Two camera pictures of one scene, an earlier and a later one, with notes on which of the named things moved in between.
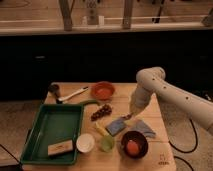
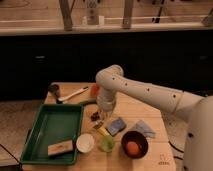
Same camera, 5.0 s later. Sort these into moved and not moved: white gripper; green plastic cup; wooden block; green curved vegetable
Moved: white gripper
Not moved: green plastic cup; green curved vegetable; wooden block
